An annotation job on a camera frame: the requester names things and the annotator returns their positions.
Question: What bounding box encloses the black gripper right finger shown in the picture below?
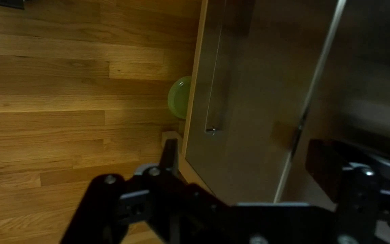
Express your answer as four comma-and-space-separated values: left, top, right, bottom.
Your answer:
307, 138, 382, 244

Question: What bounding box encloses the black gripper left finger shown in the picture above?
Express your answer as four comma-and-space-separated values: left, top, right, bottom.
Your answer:
60, 138, 181, 244

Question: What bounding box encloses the small green ball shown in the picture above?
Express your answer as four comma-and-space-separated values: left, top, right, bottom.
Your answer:
167, 74, 193, 121

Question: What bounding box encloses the grey drawer with bar handle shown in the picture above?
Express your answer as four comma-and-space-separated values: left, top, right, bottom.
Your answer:
183, 0, 255, 181
228, 0, 336, 206

